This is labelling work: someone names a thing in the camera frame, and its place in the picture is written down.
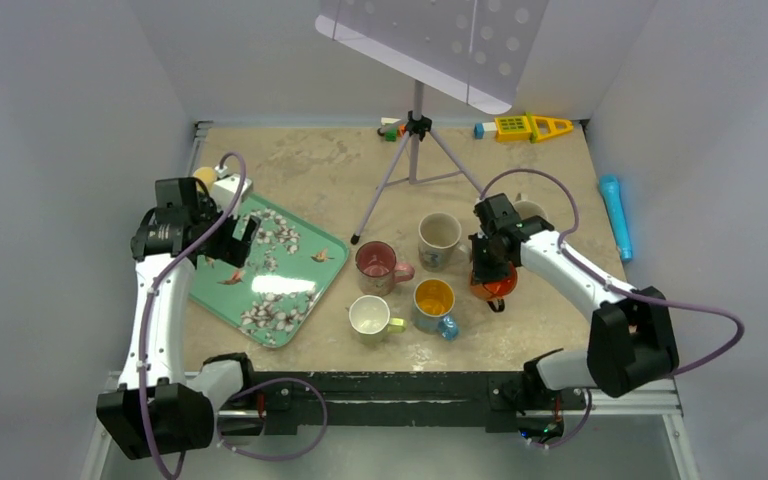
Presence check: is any orange mug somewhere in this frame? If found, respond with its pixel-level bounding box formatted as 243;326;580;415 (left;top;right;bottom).
469;265;518;313

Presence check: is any cream coral shell mug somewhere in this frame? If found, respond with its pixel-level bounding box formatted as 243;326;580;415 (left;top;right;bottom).
512;193;549;220

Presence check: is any cream dragon mug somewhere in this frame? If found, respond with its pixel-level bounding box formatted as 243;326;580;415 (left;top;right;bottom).
418;212;472;272

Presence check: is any yellow mug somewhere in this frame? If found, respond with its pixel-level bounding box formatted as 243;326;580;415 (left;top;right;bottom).
191;167;218;195

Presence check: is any blue butterfly mug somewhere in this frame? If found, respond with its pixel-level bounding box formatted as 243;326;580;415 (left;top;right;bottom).
410;278;460;341

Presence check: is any pink skull mug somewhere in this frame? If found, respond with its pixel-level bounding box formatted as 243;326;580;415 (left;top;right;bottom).
355;241;415;297

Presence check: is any lime green mug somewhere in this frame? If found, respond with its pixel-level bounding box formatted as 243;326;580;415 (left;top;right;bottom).
348;295;407;345

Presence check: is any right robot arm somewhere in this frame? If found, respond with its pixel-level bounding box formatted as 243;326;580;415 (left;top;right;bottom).
470;194;679;407

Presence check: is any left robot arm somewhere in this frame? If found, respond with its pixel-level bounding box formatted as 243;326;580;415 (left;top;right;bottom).
96;174;260;460

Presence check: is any green floral tray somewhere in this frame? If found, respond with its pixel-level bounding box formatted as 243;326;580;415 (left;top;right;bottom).
190;194;349;349

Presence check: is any yellow toy grid block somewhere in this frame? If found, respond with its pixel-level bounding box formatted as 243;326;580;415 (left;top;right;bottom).
494;115;533;143

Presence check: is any blue white toy block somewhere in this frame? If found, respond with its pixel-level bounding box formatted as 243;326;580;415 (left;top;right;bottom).
473;122;497;140

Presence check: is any yellow green toy ramp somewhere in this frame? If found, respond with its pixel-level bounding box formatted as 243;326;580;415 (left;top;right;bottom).
525;112;574;144

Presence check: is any blue toy flashlight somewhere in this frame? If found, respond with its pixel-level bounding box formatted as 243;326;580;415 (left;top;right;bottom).
598;175;633;263

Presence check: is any white music stand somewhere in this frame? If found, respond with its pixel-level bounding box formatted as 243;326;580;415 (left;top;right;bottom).
315;0;549;244

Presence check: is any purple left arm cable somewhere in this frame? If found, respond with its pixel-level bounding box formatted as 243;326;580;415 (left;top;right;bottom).
137;152;249;480

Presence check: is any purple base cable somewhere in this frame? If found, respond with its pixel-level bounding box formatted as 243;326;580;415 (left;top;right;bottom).
216;377;330;463

